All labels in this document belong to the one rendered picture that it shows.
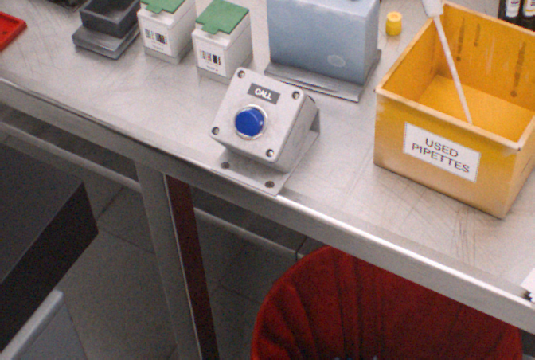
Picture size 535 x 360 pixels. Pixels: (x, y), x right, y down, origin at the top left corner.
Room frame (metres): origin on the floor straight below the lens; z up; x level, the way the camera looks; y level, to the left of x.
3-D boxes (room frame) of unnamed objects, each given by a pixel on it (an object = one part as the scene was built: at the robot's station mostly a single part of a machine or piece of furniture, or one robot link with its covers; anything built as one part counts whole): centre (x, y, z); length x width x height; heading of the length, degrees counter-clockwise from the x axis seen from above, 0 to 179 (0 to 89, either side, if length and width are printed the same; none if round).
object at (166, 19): (0.77, 0.09, 0.91); 0.05 x 0.04 x 0.07; 147
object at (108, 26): (0.80, 0.15, 0.89); 0.09 x 0.05 x 0.04; 149
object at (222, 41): (0.73, 0.04, 0.91); 0.05 x 0.04 x 0.07; 147
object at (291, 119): (0.63, -0.01, 0.92); 0.13 x 0.07 x 0.08; 147
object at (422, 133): (0.60, -0.19, 0.92); 0.13 x 0.13 x 0.10; 54
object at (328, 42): (0.72, -0.06, 0.92); 0.10 x 0.07 x 0.10; 63
